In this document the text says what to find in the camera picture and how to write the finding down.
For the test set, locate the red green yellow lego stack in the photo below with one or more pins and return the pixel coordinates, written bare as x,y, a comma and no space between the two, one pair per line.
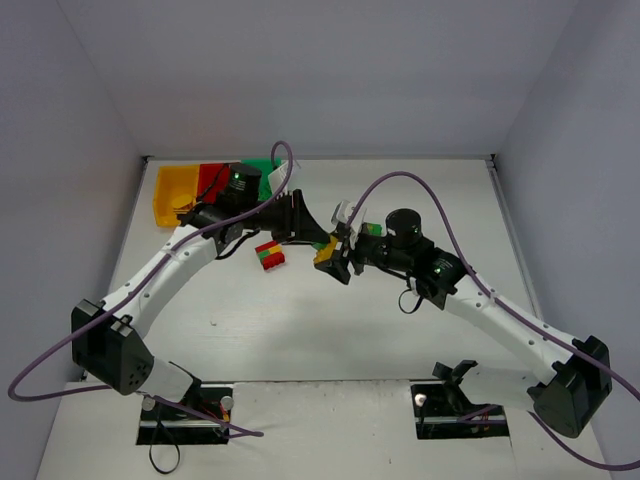
270,255

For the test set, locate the yellow round lego brick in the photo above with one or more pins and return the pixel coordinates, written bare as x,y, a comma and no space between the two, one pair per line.
182,203

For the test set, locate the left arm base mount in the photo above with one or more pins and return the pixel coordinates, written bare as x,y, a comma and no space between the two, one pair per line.
160,424

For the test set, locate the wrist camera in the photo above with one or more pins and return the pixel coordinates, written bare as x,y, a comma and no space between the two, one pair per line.
277,177
350,215

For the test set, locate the red green lego block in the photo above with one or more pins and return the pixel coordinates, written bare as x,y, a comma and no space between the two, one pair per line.
372,229

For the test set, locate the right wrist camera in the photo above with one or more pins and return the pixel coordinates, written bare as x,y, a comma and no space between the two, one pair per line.
350,215

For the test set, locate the yellow plastic bin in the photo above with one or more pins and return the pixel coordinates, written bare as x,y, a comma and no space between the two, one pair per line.
172,181

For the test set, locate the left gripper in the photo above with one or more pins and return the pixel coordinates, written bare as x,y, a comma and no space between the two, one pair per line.
291,216

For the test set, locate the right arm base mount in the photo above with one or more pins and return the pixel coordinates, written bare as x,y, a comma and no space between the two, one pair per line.
443,413

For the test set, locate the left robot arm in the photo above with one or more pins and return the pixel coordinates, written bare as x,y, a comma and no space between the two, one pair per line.
110,334

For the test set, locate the green plastic bin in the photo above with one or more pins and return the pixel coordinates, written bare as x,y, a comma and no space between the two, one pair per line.
265,167

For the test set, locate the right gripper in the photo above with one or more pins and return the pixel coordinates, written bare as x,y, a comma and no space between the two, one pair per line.
353,251

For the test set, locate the red plastic bin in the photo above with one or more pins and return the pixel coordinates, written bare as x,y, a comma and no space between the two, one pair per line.
212,179

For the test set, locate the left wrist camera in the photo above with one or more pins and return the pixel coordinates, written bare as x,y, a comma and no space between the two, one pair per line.
277,177

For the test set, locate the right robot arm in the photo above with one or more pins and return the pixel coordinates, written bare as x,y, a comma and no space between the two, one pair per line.
555,375

